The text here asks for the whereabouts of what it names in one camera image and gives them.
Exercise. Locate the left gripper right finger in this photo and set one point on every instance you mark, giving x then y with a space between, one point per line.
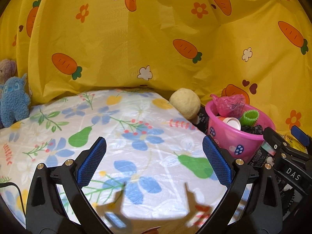
263 211

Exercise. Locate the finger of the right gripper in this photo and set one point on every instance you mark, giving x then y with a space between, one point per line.
301 136
275 142

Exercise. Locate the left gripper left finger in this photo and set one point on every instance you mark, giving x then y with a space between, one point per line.
45 211

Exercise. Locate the black plastic bag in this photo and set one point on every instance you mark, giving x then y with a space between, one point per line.
255 130

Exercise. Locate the pink plastic trash bucket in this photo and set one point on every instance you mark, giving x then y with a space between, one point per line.
240 144

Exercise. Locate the white orange paper cup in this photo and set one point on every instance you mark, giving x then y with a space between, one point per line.
231 121

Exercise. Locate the pink plastic bag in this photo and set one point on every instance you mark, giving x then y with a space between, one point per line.
229 106

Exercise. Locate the black printed box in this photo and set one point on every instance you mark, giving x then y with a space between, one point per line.
261 156

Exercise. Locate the floral plastic bed sheet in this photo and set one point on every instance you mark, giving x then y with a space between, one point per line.
154 172

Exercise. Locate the cream plush ball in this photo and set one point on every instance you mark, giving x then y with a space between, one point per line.
186 102

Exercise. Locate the yellow carrot print curtain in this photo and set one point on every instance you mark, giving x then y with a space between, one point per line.
262 47

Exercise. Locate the blue plush monster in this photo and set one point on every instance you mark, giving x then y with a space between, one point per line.
14 101

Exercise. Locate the purple teddy bear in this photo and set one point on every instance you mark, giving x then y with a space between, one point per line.
8 69

